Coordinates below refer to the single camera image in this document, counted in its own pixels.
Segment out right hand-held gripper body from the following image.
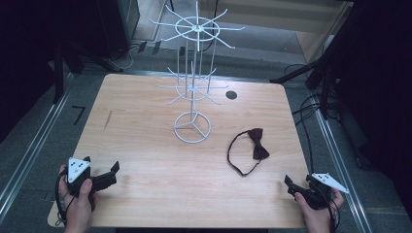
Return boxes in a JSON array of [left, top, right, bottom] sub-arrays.
[[303, 172, 351, 211]]

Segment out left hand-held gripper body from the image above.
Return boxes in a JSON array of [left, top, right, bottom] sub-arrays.
[[66, 155, 99, 198]]

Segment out dark red bow tie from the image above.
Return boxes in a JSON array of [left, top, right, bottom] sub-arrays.
[[226, 127, 271, 178]]

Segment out white wire display rack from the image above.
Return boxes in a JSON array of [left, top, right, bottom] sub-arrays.
[[149, 0, 246, 145]]

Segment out person's right hand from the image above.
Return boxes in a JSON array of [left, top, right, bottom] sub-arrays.
[[293, 188, 345, 233]]

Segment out person's left hand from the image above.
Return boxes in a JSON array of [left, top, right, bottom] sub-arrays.
[[57, 164, 99, 233]]

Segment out black metal stand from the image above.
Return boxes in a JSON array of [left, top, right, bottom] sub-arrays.
[[51, 38, 124, 105], [269, 48, 339, 121]]

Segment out dark cabinet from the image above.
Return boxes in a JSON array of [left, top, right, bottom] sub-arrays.
[[96, 0, 141, 60]]

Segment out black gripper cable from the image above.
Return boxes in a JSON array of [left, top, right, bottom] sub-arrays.
[[319, 181, 342, 233], [53, 166, 72, 226]]

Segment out metal floor rail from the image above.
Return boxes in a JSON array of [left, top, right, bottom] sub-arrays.
[[309, 92, 374, 233], [0, 73, 76, 224]]

